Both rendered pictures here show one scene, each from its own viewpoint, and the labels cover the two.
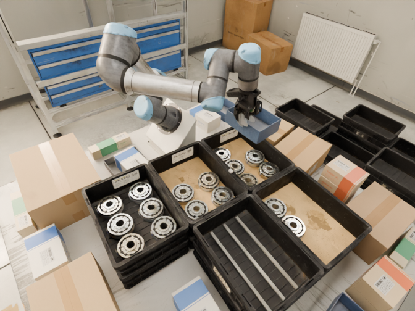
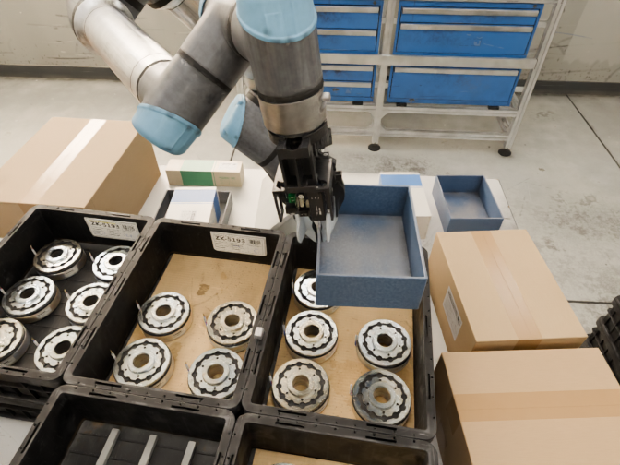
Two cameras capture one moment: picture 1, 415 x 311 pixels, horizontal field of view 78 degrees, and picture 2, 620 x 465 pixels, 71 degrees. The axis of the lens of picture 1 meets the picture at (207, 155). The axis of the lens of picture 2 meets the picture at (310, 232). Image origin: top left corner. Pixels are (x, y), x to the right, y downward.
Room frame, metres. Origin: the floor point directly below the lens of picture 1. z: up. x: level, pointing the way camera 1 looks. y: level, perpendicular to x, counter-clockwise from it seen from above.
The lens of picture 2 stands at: (0.56, -0.48, 1.60)
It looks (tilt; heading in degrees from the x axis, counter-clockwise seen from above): 44 degrees down; 46
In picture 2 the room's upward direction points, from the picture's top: straight up
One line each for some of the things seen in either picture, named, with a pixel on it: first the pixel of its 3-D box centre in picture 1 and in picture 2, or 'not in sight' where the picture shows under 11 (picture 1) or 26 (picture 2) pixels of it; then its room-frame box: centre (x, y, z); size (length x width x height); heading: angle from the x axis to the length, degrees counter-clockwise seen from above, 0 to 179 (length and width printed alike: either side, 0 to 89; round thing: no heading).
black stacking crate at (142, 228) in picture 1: (134, 215); (56, 295); (0.57, 0.29, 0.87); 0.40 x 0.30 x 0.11; 37
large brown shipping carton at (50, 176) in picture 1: (60, 180); (79, 184); (0.79, 0.72, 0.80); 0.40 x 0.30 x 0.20; 40
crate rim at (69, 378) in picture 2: (196, 178); (191, 299); (0.76, 0.05, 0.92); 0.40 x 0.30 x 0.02; 37
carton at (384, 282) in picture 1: (383, 283); not in sight; (0.38, -0.70, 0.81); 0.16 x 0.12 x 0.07; 126
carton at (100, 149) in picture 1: (110, 145); (206, 172); (1.13, 0.59, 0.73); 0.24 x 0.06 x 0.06; 133
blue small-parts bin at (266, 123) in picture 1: (252, 120); (365, 241); (0.96, -0.20, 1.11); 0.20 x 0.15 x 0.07; 43
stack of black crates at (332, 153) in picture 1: (335, 165); not in sight; (1.50, -1.05, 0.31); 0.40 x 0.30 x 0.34; 42
